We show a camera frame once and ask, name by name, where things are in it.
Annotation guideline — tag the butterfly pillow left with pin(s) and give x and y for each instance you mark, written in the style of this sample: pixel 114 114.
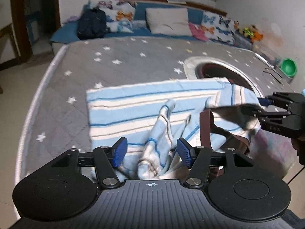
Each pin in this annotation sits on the butterfly pillow left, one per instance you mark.
pixel 118 15

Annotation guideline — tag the grey star-patterned mattress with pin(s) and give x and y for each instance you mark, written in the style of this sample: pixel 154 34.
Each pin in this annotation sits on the grey star-patterned mattress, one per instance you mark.
pixel 57 117

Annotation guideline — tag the green plastic bowl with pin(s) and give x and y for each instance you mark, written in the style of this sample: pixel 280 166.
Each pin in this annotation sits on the green plastic bowl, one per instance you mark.
pixel 289 67

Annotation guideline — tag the dark wooden door frame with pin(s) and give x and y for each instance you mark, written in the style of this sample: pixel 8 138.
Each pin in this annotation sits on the dark wooden door frame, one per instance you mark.
pixel 34 22

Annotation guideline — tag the blue striped shirt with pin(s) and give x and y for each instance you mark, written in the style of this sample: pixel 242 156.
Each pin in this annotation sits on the blue striped shirt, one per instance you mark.
pixel 153 116

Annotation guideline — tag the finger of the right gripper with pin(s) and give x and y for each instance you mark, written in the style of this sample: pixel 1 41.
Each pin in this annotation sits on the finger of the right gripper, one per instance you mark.
pixel 264 102
pixel 252 110

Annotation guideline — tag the butterfly pillow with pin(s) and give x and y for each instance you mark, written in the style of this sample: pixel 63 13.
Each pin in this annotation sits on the butterfly pillow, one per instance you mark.
pixel 218 28
pixel 118 15

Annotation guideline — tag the pink cloth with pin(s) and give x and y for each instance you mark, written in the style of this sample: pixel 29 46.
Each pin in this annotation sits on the pink cloth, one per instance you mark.
pixel 197 32

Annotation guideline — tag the dark navy backpack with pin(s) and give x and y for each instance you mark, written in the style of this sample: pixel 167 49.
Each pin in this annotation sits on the dark navy backpack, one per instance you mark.
pixel 92 24

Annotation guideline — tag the butterfly pillow right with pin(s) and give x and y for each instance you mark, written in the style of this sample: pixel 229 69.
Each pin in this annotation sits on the butterfly pillow right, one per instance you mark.
pixel 218 28

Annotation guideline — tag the grey plain pillow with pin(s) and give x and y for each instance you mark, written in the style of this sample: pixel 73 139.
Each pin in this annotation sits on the grey plain pillow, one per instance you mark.
pixel 168 21

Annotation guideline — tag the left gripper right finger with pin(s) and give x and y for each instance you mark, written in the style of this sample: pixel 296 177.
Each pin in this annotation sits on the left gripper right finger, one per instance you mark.
pixel 186 152

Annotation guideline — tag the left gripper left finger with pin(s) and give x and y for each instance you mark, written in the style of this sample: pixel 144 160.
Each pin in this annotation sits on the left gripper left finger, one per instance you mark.
pixel 119 150

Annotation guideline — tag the white laptop on sill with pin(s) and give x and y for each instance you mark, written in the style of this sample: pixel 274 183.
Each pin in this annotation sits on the white laptop on sill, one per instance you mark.
pixel 177 2

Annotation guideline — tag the orange plush toys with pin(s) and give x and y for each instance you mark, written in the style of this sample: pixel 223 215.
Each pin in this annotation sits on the orange plush toys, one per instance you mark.
pixel 251 32

